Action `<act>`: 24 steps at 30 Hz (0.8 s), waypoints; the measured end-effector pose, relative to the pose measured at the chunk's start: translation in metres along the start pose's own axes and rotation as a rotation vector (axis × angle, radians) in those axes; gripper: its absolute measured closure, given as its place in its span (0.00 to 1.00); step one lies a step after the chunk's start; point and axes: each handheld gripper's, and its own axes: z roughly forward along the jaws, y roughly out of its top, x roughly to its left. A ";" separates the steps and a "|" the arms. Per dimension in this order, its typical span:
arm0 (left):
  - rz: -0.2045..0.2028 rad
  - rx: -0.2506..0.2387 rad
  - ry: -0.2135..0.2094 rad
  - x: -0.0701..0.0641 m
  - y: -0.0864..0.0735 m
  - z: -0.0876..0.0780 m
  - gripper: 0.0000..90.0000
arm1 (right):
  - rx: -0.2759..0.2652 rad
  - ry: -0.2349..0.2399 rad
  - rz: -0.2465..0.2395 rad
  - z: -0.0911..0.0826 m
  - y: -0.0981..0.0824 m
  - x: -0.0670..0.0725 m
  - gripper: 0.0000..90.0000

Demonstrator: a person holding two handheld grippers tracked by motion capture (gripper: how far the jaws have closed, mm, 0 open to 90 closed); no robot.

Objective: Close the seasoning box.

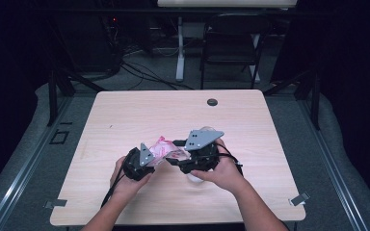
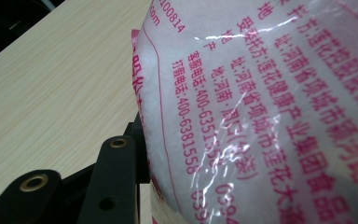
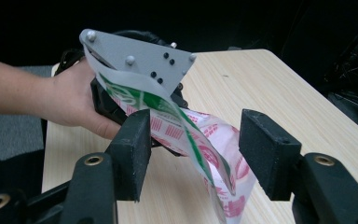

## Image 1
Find black folding chair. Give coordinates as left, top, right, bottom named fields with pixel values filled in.
left=199, top=13, right=273, bottom=90

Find person's left hand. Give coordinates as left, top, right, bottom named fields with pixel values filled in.
left=110, top=156, right=153, bottom=196

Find person's right hand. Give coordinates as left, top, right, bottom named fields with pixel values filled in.
left=190, top=138, right=245, bottom=193

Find white desk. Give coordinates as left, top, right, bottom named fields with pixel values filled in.
left=156, top=0, right=299, bottom=84

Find pink plastic bag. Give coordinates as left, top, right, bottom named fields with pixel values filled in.
left=148, top=136, right=191, bottom=167

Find clear glass jar with lid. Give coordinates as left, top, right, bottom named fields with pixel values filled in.
left=187, top=125, right=218, bottom=185

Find dark equipment with red light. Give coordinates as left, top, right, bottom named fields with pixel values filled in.
left=56, top=13, right=123, bottom=74

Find grey box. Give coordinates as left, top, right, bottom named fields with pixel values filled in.
left=182, top=22, right=207, bottom=40

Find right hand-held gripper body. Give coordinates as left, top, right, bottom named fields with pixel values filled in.
left=179, top=129, right=225, bottom=175

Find black metal stand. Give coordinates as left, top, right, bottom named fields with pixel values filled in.
left=263, top=67, right=322, bottom=131
left=46, top=65, right=108, bottom=128

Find hand-held gripper cable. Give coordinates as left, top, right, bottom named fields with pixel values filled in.
left=100, top=166, right=127, bottom=209
left=216, top=142, right=244, bottom=177

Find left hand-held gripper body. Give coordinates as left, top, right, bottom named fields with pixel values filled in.
left=121, top=142, right=156, bottom=182

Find black floor cables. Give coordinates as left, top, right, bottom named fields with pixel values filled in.
left=119, top=60, right=195, bottom=91

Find aluminium floor rail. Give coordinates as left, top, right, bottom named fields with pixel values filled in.
left=296, top=95, right=370, bottom=231
left=0, top=95, right=74, bottom=231

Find grey tape strip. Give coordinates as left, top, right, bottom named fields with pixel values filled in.
left=288, top=191, right=311, bottom=207
left=43, top=198, right=68, bottom=210

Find left hand-held gripper cable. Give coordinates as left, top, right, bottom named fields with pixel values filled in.
left=100, top=166, right=127, bottom=209

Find right hand-held gripper cable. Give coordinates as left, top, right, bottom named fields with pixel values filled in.
left=216, top=142, right=244, bottom=177

